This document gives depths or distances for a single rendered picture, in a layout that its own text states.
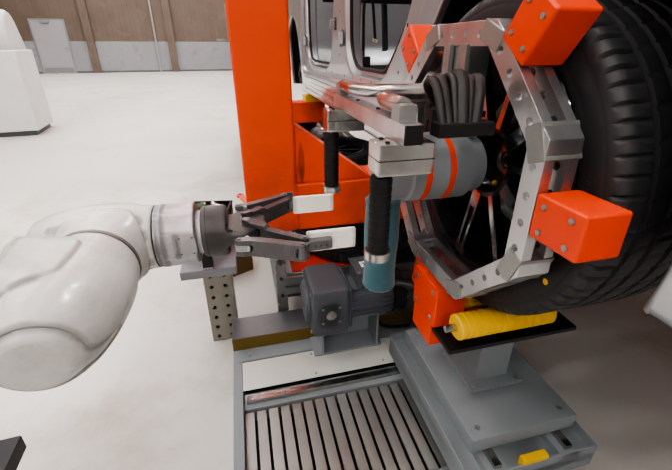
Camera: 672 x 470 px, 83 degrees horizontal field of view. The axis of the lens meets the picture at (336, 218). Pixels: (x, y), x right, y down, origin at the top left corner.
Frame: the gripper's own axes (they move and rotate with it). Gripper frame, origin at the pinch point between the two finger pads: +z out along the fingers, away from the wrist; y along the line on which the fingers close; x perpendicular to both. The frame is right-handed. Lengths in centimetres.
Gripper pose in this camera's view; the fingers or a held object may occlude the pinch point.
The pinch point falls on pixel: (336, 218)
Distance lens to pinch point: 59.9
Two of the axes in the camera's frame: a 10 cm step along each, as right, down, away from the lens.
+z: 9.7, -1.0, 2.2
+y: 2.4, 4.0, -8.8
